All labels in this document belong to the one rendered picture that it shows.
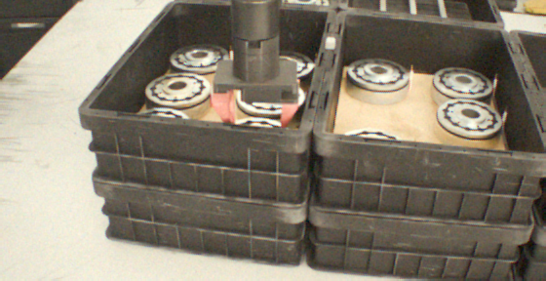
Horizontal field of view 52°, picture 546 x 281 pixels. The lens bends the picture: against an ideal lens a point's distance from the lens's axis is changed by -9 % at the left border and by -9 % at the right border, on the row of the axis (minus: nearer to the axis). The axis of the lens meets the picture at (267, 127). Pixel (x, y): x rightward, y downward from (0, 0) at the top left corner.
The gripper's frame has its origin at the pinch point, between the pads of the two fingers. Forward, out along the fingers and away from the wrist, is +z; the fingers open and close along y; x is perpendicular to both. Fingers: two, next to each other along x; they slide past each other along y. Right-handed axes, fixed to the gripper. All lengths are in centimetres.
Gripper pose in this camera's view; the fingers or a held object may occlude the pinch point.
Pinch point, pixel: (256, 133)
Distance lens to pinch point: 80.4
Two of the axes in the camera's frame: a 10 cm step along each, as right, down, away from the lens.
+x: -0.6, 5.4, -8.4
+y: -10.0, -0.3, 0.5
